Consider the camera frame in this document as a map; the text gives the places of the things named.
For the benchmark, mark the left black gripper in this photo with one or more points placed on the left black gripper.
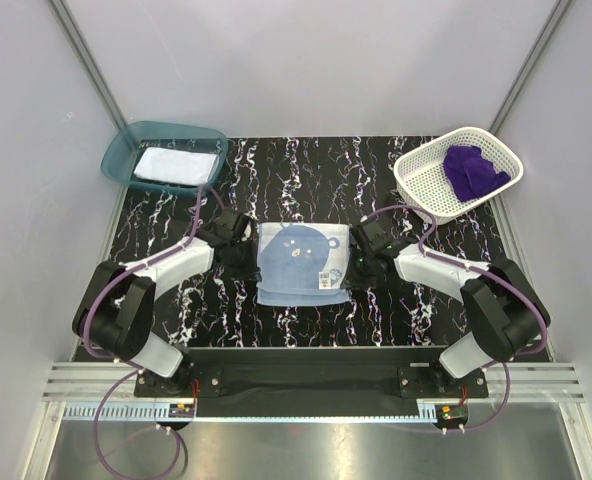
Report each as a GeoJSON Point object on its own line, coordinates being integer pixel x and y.
{"type": "Point", "coordinates": [251, 270]}

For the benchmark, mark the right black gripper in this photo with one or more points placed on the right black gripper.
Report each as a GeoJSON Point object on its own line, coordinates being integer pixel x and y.
{"type": "Point", "coordinates": [352, 280]}

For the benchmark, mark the light blue towel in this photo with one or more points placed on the light blue towel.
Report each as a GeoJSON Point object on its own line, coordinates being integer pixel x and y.
{"type": "Point", "coordinates": [302, 264]}

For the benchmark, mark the white towel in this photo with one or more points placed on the white towel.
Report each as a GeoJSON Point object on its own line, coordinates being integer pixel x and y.
{"type": "Point", "coordinates": [176, 167]}

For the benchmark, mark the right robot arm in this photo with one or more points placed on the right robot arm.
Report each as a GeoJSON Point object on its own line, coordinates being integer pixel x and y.
{"type": "Point", "coordinates": [504, 312]}

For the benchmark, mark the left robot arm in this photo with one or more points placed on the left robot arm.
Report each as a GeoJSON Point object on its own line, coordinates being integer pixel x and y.
{"type": "Point", "coordinates": [116, 314]}

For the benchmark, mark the teal plastic basin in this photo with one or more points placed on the teal plastic basin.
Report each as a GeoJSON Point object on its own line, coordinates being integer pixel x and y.
{"type": "Point", "coordinates": [125, 150]}

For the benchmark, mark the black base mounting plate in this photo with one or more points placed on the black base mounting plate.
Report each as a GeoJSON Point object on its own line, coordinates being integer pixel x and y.
{"type": "Point", "coordinates": [345, 380]}

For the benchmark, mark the white plastic basket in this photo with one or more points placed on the white plastic basket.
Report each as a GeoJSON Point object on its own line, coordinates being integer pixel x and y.
{"type": "Point", "coordinates": [421, 180]}

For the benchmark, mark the purple towel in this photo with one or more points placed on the purple towel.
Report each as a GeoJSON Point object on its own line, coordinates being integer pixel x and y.
{"type": "Point", "coordinates": [470, 174]}

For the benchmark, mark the left small circuit board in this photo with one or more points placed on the left small circuit board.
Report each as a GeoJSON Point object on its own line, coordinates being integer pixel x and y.
{"type": "Point", "coordinates": [182, 410]}

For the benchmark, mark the small circuit board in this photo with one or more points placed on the small circuit board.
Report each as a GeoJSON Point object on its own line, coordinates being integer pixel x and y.
{"type": "Point", "coordinates": [453, 413]}
{"type": "Point", "coordinates": [182, 410]}

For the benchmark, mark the right small circuit board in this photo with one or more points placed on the right small circuit board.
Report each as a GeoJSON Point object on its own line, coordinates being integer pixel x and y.
{"type": "Point", "coordinates": [453, 413]}

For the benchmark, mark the white slotted cable duct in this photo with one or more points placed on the white slotted cable duct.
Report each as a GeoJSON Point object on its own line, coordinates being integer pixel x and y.
{"type": "Point", "coordinates": [208, 411]}

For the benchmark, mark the left aluminium frame post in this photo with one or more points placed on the left aluminium frame post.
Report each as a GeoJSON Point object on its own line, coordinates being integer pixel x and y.
{"type": "Point", "coordinates": [83, 52]}

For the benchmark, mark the aluminium frame post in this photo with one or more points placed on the aluminium frame post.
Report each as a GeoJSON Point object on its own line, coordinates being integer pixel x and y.
{"type": "Point", "coordinates": [83, 52]}
{"type": "Point", "coordinates": [545, 36]}

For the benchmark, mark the right aluminium frame post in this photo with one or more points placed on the right aluminium frame post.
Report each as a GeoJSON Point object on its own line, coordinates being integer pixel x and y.
{"type": "Point", "coordinates": [545, 36]}

